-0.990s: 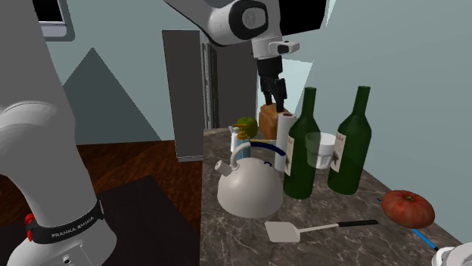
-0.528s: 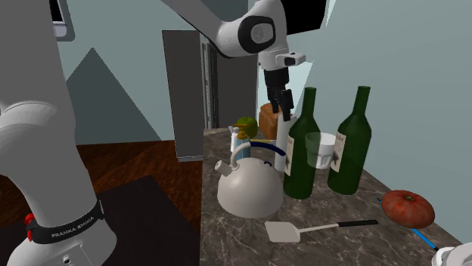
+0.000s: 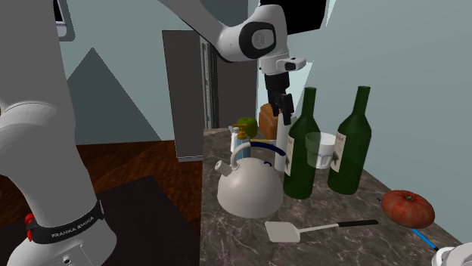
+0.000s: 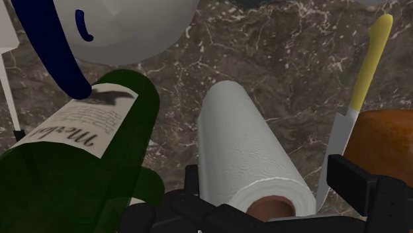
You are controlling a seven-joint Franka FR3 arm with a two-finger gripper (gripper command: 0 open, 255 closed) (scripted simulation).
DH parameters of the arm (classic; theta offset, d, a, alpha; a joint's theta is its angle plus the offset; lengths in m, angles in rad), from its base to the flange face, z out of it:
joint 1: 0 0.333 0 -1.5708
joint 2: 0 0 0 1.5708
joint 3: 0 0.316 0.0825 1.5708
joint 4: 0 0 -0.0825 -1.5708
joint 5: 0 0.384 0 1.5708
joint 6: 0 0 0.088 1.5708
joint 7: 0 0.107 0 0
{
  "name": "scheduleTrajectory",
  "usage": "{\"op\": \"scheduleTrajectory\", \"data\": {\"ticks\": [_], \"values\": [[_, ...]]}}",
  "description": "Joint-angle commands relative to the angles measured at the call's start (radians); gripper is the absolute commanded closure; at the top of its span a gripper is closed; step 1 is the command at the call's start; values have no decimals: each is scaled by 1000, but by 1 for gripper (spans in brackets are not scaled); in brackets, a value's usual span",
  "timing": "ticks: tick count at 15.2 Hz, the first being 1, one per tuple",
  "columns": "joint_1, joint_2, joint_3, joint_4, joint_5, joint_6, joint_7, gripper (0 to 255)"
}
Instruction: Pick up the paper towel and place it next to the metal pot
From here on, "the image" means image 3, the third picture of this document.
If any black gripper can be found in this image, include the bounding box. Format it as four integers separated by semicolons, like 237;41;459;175
263;71;296;126

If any brown bread loaf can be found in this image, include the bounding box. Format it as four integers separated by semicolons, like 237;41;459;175
258;103;282;141

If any green apple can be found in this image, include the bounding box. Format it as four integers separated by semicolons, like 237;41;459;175
235;116;259;139

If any white cylinder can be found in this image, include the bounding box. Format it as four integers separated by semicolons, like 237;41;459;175
274;111;297;173

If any blue spray bottle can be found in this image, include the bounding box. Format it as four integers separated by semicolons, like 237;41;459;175
228;124;253;162

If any clear drinking glass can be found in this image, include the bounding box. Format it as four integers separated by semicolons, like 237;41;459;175
304;131;339;171

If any dark green wine bottle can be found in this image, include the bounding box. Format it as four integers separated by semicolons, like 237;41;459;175
327;85;373;196
282;86;323;200

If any white kettle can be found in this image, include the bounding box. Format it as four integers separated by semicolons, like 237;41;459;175
215;141;287;219

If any grey refrigerator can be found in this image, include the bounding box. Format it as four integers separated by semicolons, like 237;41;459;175
161;29;259;163

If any red tomato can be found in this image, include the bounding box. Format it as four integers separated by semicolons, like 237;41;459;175
380;190;436;230

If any dark robot stand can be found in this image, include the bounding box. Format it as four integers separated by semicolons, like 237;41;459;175
0;174;202;266

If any blue pen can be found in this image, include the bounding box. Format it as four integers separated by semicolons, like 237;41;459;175
376;197;440;252

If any white round object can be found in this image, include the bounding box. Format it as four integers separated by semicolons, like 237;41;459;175
430;242;472;266

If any white framed dark panel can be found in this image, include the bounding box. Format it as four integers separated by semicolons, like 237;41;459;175
52;0;77;42

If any black wall panel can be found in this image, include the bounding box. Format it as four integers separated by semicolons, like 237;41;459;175
259;0;329;36

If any white spatula with black handle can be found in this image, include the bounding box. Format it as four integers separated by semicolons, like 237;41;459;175
263;218;380;244

